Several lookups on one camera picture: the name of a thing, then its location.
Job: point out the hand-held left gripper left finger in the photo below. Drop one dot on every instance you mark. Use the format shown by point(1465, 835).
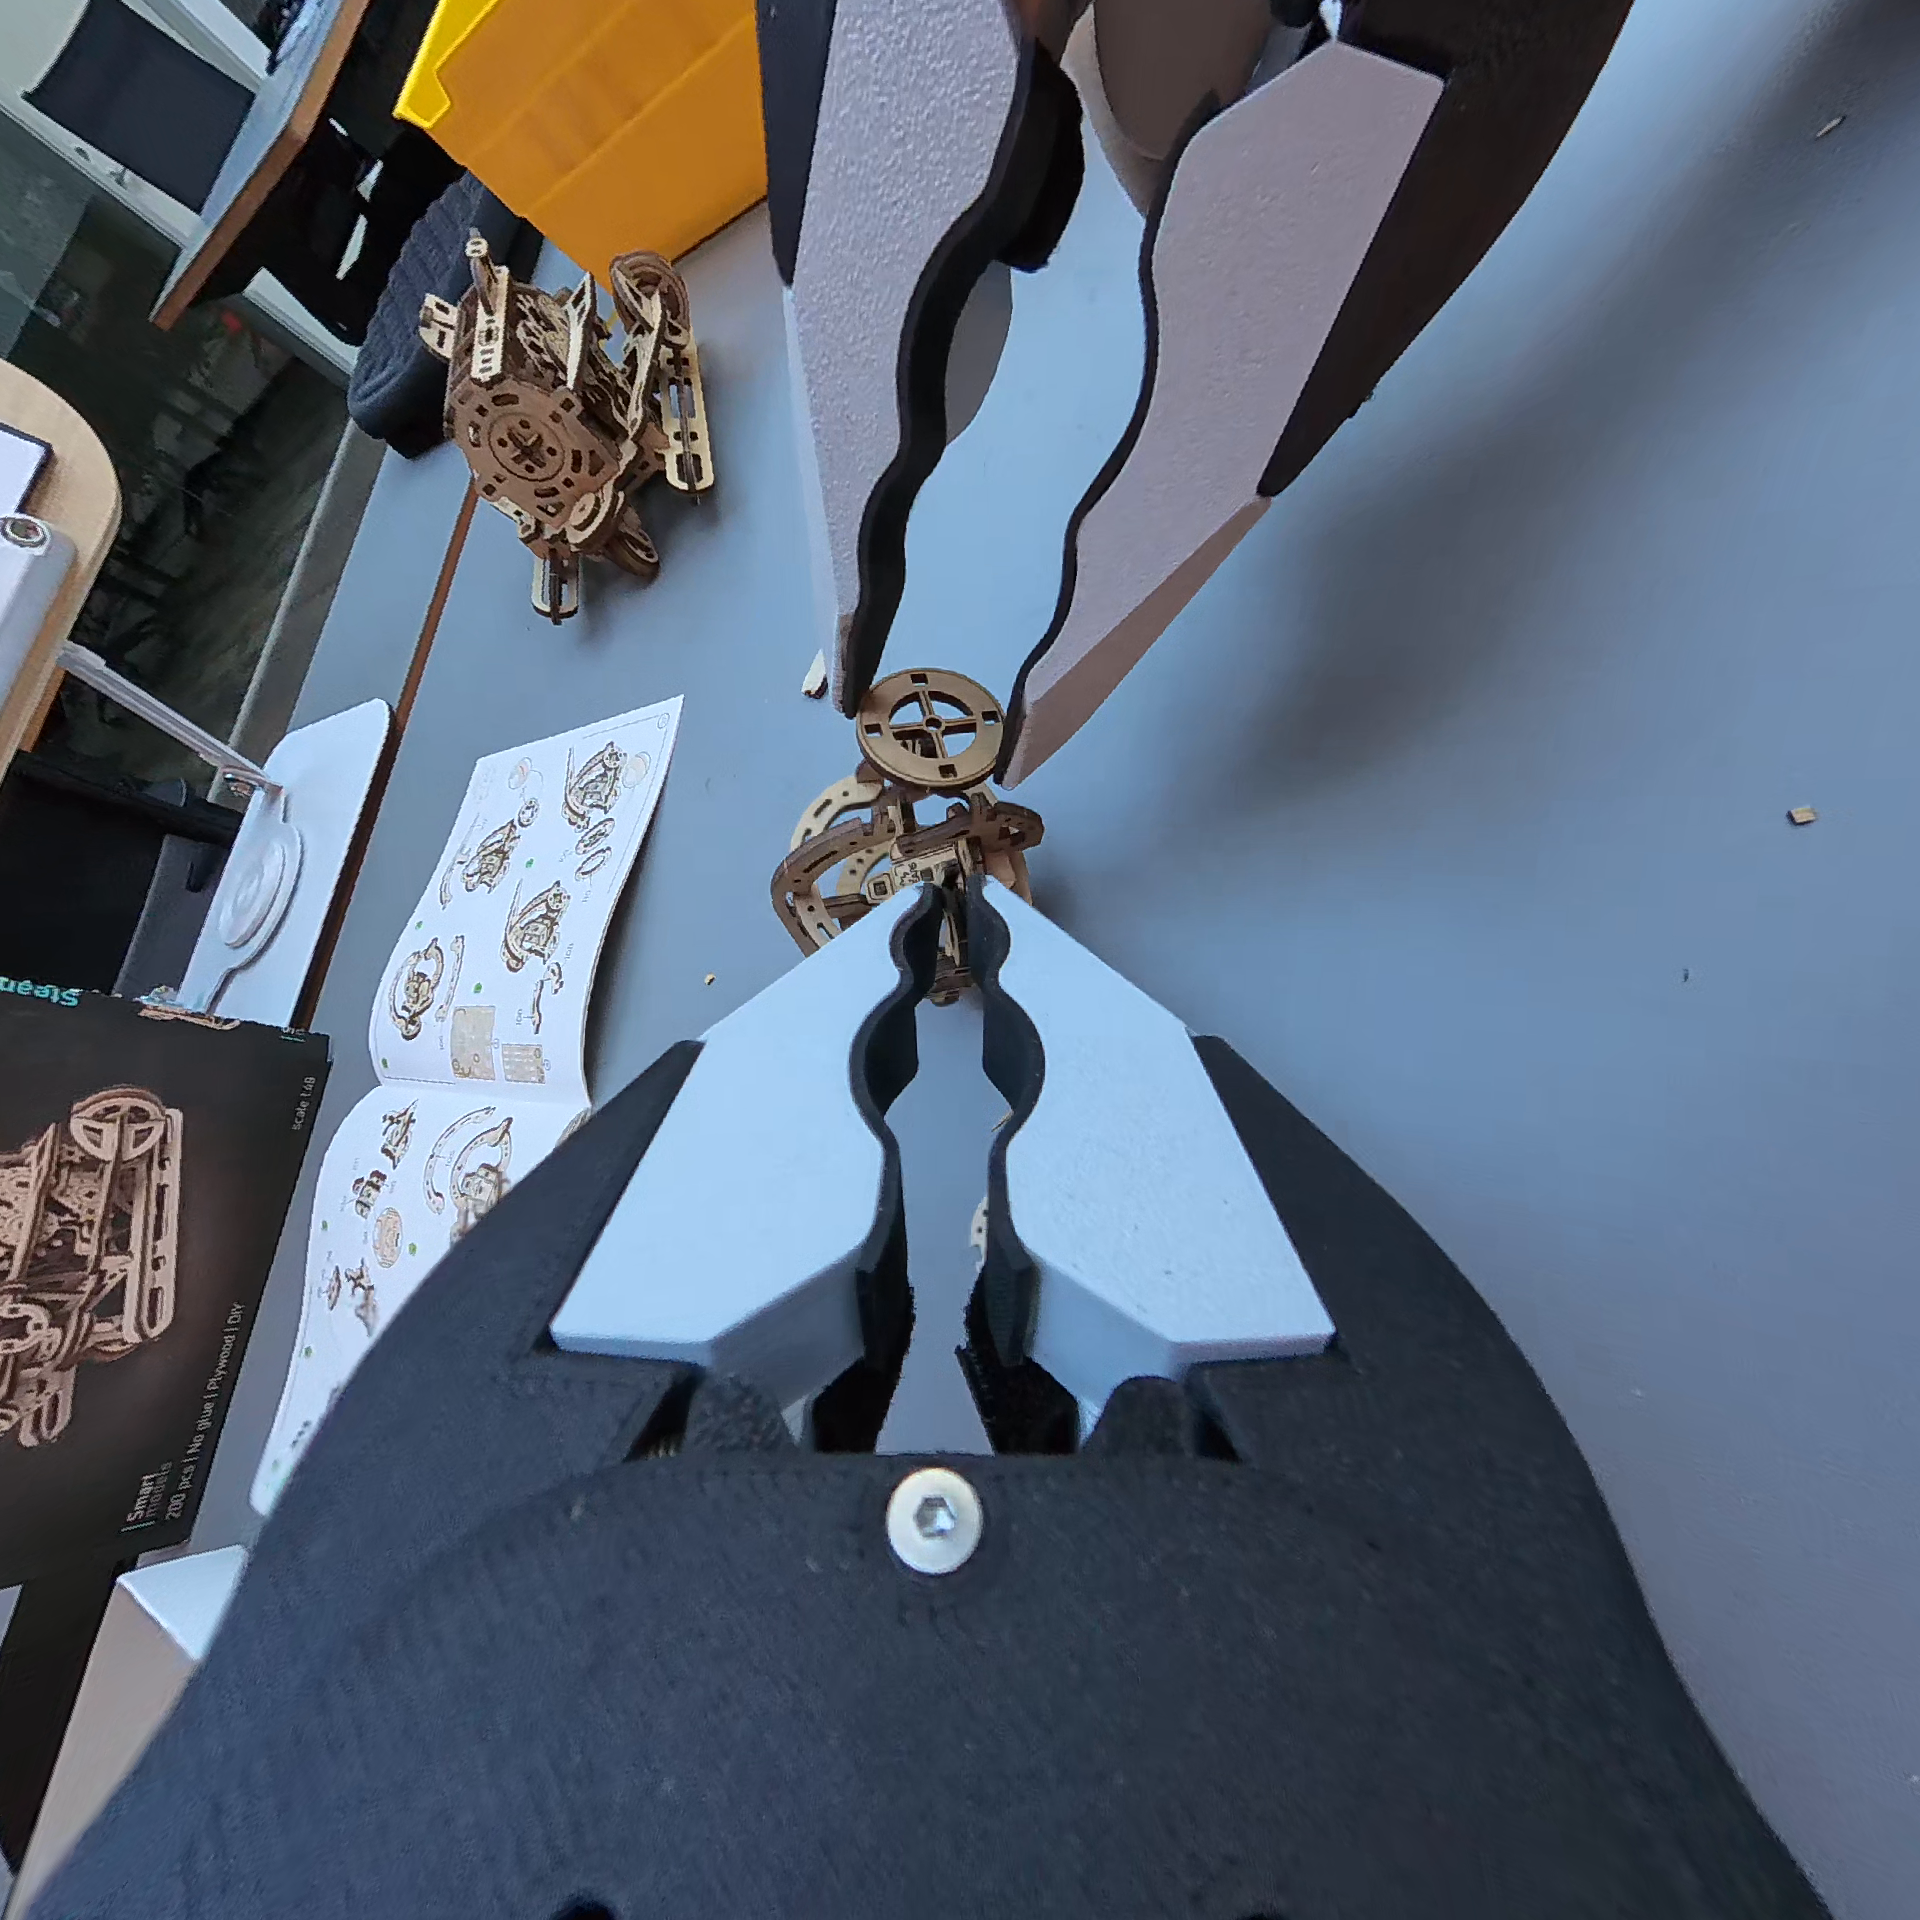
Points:
point(718, 1205)

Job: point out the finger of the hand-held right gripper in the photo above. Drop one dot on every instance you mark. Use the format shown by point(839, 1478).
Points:
point(1262, 301)
point(898, 229)

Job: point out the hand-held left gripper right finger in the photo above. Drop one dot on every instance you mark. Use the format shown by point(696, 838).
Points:
point(1159, 1205)

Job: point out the small wooden model subassembly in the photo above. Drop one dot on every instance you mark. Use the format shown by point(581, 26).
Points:
point(913, 863)

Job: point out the round wooden wheel part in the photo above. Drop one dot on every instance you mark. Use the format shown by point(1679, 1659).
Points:
point(930, 730)

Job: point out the large assembled wooden model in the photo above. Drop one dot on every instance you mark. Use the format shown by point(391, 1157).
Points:
point(524, 452)

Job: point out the black model kit box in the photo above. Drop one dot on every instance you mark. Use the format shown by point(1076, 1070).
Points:
point(200, 1234)

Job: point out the yellow plastic bin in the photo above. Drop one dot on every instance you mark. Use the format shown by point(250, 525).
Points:
point(601, 122)

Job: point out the white instruction booklet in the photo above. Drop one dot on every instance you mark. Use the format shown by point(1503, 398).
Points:
point(511, 899)

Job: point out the black mesh chair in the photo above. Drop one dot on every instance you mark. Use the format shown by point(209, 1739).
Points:
point(399, 389)

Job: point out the grey desk with wooden edge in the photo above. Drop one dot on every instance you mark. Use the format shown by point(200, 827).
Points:
point(269, 150)

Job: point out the clear plastic rod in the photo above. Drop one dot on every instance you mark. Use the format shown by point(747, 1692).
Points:
point(148, 711)

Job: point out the white flat board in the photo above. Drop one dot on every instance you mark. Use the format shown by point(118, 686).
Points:
point(92, 1692)

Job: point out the white shelf unit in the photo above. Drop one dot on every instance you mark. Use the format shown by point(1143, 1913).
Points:
point(103, 58)

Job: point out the round light wooden table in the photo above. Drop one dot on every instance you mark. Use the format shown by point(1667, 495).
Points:
point(79, 465)

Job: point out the white paper sheet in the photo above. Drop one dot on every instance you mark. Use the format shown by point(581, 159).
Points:
point(15, 465)

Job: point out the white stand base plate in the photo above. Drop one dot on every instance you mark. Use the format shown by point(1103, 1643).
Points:
point(335, 783)

